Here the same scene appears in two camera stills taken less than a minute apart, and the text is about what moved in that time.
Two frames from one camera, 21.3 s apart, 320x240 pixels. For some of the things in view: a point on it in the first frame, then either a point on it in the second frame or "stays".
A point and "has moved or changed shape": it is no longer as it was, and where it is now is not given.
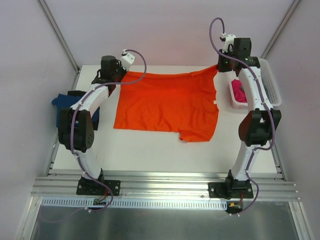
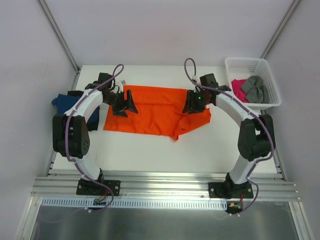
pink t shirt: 239,95 stays
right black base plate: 230,189 stays
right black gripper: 224,66 → 196,102
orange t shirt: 180,102 has moved or changed shape
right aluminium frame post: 292,7 stays
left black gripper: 119,75 → 119,104
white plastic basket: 271,88 stays
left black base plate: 89,187 stays
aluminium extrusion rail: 181,185 stays
